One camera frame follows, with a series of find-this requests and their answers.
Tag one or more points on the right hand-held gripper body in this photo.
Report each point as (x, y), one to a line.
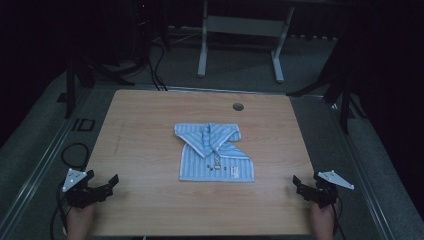
(325, 195)

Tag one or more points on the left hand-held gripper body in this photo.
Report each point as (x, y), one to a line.
(78, 195)

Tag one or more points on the blue striped towel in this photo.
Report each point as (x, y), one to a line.
(200, 166)

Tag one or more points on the person's left hand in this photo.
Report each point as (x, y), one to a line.
(80, 221)

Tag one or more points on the person's right hand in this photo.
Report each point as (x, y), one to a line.
(321, 221)

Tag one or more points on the black metal stand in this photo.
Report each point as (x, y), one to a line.
(70, 90)
(345, 100)

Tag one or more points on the metal floor rail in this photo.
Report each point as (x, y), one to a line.
(216, 90)
(36, 173)
(363, 173)

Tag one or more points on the white desk frame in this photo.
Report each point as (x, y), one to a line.
(245, 26)

